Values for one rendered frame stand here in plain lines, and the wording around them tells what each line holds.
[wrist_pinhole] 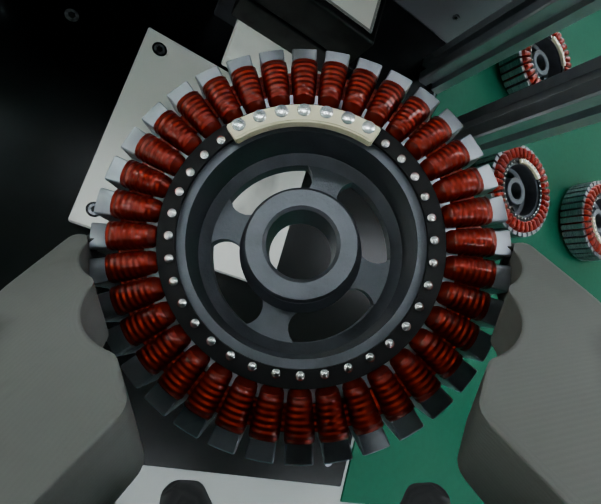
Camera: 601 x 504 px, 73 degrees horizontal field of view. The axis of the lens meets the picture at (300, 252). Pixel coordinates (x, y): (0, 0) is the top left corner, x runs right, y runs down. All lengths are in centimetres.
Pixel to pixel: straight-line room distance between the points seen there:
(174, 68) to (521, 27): 28
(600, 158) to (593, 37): 20
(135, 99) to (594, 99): 30
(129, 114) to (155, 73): 4
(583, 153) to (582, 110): 42
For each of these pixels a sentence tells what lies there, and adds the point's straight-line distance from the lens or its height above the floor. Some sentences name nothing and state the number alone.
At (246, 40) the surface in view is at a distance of 25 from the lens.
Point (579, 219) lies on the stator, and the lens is 66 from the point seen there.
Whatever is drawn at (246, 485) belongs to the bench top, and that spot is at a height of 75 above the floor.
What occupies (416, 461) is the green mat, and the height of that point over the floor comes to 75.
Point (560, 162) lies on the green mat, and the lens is 70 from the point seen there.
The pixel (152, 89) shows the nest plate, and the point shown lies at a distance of 33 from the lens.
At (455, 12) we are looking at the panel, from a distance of 50.
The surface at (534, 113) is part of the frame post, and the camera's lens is 34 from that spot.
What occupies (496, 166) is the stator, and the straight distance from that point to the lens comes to 52.
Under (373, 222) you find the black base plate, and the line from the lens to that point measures 40.
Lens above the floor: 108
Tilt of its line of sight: 62 degrees down
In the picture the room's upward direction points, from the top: 83 degrees clockwise
